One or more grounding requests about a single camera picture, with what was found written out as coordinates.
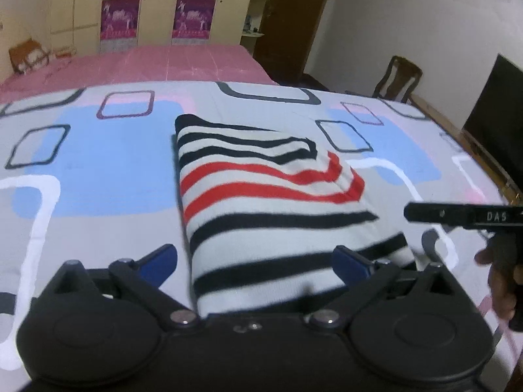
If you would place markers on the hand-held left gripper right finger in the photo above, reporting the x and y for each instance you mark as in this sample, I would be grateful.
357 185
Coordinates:
347 259

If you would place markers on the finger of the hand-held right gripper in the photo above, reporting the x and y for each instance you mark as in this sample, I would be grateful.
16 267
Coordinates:
437 213

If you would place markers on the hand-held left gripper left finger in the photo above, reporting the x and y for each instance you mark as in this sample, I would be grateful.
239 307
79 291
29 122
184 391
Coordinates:
160 259

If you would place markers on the black red striped white sweater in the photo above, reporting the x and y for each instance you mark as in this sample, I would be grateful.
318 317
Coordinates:
265 220

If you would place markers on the person's right hand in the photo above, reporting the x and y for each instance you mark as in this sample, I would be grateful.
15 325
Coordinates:
503 294

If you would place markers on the grey blue patterned bed sheet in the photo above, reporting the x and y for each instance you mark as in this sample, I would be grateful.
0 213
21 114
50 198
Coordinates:
102 163

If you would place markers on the black flat screen television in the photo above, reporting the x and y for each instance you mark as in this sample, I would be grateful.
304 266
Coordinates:
496 110

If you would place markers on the brown wooden chair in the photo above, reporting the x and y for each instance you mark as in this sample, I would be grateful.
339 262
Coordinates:
398 79

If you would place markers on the pink checked bed sheet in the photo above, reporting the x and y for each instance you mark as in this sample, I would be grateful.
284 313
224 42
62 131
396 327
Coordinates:
163 63

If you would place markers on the brown wooden door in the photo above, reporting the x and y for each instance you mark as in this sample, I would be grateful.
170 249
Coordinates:
294 24

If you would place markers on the cream wardrobe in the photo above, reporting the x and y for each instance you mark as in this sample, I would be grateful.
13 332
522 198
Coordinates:
159 8

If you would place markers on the cream corner shelf unit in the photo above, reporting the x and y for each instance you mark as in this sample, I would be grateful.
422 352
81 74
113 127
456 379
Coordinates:
255 16

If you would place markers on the wooden bed frame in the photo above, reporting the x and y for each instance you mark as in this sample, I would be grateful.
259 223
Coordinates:
461 139

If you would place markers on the purple wall poster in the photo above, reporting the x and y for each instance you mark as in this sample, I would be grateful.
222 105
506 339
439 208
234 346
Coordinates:
119 23
193 20

